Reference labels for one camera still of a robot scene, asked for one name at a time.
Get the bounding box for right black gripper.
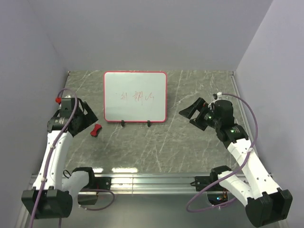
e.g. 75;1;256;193
179;97;221;131

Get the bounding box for red black whiteboard eraser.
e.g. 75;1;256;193
90;124;102;137

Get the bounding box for red-framed whiteboard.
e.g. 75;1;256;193
104;71;167;123

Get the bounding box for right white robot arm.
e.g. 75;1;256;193
179;95;293;228

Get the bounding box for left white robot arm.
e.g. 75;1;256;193
21;97;98;219

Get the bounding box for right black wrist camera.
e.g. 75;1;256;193
211;100;234;119

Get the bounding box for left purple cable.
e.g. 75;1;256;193
28;88;116;228

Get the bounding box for purple cable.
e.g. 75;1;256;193
186;93;258;213
28;88;116;228

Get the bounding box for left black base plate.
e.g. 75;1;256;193
89;176;112;190

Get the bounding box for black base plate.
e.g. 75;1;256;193
89;176;112;190
190;176;212;192

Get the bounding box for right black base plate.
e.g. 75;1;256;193
190;176;212;192

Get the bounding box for aluminium rail frame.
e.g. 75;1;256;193
14;71;290;228

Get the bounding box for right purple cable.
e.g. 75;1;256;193
186;93;258;213

